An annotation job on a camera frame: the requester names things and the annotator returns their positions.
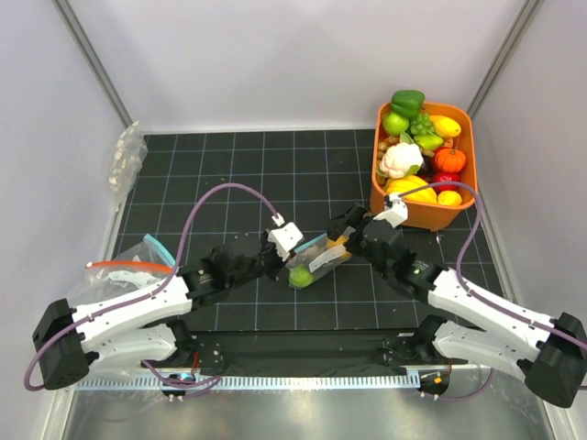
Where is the orange mango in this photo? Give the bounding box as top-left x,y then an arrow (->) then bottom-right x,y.
335,235 -> 348,246

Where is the green lime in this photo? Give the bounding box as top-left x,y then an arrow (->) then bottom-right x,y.
289,265 -> 314,290

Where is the clear zip bag blue zipper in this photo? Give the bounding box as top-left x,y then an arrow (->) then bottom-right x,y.
286,234 -> 352,284

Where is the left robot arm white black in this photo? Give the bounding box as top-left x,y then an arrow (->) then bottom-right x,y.
24,227 -> 304,391

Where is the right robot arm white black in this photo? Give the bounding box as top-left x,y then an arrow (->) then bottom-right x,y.
327,203 -> 586,409

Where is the spare zip bag blue zipper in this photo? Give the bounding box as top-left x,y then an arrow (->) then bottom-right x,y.
139,234 -> 176,279

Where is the pile of clear zip bags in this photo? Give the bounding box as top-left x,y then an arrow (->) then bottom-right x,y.
45,242 -> 178,381

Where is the bag of white pieces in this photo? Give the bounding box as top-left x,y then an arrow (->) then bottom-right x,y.
108,120 -> 148,212

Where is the orange plastic basket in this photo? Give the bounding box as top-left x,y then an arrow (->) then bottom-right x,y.
370,102 -> 479,232

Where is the yellow star fruit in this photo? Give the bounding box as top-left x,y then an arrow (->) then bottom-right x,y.
383,175 -> 437,204

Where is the yellow lemon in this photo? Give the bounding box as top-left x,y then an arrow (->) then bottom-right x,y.
437,190 -> 462,206

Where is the white cauliflower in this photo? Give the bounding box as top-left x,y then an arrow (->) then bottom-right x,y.
377,142 -> 424,179

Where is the red apple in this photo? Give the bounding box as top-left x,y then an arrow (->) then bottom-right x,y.
431,171 -> 460,194

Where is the brown nut cluster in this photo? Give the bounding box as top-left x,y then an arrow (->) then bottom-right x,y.
377,137 -> 400,160

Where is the small orange pumpkin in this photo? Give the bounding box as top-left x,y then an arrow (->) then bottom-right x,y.
433,148 -> 467,173

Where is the green apple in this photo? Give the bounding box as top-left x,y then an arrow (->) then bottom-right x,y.
382,112 -> 410,137

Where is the green grape bunch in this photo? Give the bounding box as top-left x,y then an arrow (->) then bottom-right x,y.
409,113 -> 436,136

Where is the yellow mango fruit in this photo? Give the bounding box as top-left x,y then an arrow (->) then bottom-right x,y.
429,115 -> 461,138

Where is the green bell pepper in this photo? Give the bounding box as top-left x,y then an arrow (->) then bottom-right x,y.
390,90 -> 426,120

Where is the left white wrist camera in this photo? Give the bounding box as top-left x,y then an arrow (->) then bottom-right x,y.
268,214 -> 304,261

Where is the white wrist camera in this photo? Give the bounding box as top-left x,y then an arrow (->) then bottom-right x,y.
373,192 -> 408,228
268,214 -> 304,261

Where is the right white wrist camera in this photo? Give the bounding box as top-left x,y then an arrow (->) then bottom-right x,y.
373,192 -> 408,228

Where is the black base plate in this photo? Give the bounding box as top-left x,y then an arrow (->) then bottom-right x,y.
139,328 -> 465,376

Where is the slotted cable duct rail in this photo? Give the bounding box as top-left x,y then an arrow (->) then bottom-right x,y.
76,370 -> 421,391

